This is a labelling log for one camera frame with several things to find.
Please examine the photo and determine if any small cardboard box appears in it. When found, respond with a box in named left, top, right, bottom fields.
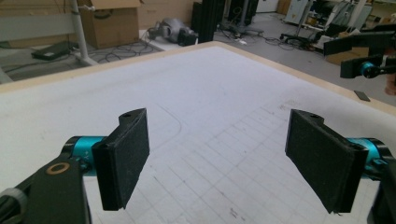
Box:
left=325, top=46, right=372, bottom=66

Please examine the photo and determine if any white grid mat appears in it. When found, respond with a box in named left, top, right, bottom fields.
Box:
left=0, top=46, right=396, bottom=224

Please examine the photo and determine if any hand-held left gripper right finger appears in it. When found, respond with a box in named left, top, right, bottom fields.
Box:
left=284, top=108, right=389, bottom=214

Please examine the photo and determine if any large tan cardboard box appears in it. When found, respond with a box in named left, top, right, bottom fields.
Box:
left=138, top=0, right=195, bottom=31

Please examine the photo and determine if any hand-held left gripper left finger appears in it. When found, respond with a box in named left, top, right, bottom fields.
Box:
left=64, top=107, right=150, bottom=212

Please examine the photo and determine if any tangle of black floor cables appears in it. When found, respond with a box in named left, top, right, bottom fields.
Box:
left=90, top=39, right=157, bottom=63

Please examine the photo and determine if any white desk leg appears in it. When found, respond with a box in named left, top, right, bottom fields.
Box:
left=68, top=0, right=98, bottom=67

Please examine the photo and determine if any white desk panel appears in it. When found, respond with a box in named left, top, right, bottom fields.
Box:
left=0, top=13, right=78, bottom=43

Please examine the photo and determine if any black flat device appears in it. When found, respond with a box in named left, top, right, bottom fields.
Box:
left=31, top=40, right=79, bottom=62

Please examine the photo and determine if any open cardboard box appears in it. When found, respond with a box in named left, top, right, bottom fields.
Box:
left=78, top=0, right=142, bottom=49

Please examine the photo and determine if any small grey tab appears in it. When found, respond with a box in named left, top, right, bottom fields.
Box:
left=354, top=90, right=372, bottom=103

